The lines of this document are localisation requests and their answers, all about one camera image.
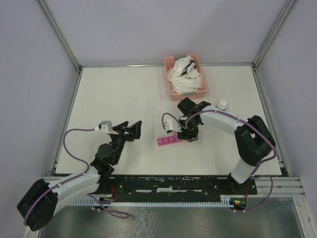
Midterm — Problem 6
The white cable duct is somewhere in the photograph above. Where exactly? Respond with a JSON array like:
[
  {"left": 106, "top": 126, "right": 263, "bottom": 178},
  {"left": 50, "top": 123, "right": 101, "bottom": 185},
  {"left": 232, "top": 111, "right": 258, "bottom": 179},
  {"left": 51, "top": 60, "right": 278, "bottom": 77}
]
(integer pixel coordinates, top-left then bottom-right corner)
[{"left": 69, "top": 196, "right": 233, "bottom": 208}]

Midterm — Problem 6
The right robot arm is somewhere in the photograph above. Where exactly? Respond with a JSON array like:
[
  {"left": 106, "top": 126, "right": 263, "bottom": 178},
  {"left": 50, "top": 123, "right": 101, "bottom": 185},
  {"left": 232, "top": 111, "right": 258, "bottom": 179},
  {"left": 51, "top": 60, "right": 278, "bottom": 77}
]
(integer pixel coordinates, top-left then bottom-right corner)
[{"left": 177, "top": 97, "right": 277, "bottom": 194}]

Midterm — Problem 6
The white cloth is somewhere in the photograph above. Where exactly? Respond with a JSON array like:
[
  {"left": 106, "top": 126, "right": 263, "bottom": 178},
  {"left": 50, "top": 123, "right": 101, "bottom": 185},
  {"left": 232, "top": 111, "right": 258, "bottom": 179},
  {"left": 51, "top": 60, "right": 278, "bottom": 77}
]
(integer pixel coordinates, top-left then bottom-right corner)
[{"left": 167, "top": 56, "right": 203, "bottom": 94}]

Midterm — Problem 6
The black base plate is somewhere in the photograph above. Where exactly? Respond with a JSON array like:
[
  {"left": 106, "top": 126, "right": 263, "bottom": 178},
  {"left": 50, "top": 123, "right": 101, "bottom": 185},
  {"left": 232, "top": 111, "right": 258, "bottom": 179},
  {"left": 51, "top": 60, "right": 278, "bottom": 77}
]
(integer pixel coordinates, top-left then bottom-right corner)
[{"left": 92, "top": 175, "right": 258, "bottom": 202}]

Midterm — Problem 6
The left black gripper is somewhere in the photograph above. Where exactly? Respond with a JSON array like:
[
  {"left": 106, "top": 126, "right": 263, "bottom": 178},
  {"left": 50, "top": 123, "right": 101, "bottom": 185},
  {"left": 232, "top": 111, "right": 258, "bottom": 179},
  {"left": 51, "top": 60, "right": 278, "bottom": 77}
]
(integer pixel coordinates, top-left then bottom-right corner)
[{"left": 108, "top": 120, "right": 141, "bottom": 164}]

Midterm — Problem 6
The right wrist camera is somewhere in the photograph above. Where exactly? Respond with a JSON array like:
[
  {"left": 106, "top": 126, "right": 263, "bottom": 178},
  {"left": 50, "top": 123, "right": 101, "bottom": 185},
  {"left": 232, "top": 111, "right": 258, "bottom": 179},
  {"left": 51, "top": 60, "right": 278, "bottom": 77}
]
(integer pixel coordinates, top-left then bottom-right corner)
[{"left": 163, "top": 118, "right": 181, "bottom": 134}]

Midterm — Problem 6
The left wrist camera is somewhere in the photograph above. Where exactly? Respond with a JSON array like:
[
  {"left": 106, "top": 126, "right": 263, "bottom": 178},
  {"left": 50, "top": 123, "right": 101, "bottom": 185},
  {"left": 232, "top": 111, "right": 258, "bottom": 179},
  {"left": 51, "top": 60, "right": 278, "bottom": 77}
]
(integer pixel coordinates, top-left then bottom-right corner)
[{"left": 99, "top": 120, "right": 113, "bottom": 134}]

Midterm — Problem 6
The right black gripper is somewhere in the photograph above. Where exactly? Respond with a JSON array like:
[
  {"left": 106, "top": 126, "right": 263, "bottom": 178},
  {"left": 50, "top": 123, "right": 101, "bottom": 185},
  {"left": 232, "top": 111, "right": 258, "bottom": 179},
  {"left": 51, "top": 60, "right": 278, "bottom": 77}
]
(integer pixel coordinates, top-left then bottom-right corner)
[{"left": 175, "top": 119, "right": 199, "bottom": 142}]

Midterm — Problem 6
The pink pill organizer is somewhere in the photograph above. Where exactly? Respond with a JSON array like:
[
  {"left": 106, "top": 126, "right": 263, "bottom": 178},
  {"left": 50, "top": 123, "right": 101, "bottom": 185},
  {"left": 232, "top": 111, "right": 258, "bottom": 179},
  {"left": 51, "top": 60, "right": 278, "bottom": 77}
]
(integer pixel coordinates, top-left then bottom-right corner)
[{"left": 157, "top": 135, "right": 184, "bottom": 146}]

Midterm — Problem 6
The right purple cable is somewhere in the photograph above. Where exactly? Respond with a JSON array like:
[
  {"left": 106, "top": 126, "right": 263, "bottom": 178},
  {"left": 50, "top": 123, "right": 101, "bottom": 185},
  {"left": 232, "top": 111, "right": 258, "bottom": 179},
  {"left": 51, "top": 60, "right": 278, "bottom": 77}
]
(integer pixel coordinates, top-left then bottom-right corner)
[{"left": 161, "top": 110, "right": 277, "bottom": 213}]

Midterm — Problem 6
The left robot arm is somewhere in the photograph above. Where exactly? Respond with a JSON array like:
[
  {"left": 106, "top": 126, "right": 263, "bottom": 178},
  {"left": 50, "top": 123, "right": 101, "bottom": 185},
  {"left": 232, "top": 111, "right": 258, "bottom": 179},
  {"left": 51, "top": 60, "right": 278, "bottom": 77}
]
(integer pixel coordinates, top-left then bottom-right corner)
[{"left": 17, "top": 120, "right": 142, "bottom": 232}]

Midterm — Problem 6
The pink plastic basket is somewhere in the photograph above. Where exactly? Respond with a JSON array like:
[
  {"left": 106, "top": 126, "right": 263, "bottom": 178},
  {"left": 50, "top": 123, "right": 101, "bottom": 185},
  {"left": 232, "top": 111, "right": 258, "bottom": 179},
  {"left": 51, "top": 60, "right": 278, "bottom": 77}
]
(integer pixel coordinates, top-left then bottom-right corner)
[{"left": 163, "top": 54, "right": 208, "bottom": 101}]

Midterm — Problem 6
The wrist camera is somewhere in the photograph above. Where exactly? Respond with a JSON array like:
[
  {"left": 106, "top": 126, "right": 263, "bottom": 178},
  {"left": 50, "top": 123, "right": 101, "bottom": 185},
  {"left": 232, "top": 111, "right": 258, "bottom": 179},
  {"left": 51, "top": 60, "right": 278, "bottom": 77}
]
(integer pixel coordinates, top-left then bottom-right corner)
[
  {"left": 99, "top": 120, "right": 113, "bottom": 134},
  {"left": 163, "top": 118, "right": 181, "bottom": 134}
]

